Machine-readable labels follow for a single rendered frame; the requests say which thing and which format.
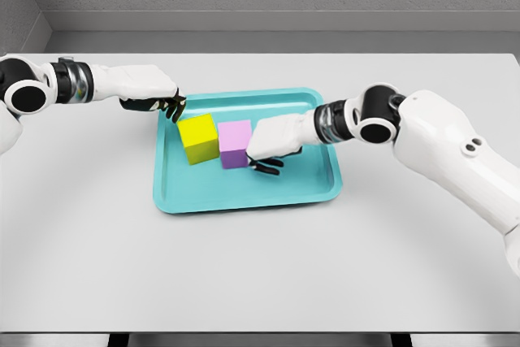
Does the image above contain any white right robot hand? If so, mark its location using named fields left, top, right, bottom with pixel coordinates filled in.
left=246, top=114, right=306, bottom=177

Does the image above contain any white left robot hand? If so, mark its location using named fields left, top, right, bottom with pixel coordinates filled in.
left=113, top=64, right=188, bottom=124

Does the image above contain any pink purple cube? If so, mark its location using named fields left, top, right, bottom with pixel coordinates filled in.
left=217, top=119, right=254, bottom=170

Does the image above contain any yellow cube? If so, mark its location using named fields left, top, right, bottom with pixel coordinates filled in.
left=176, top=113, right=222, bottom=167

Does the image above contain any teal tray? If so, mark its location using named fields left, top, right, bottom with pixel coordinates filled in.
left=153, top=87, right=344, bottom=215

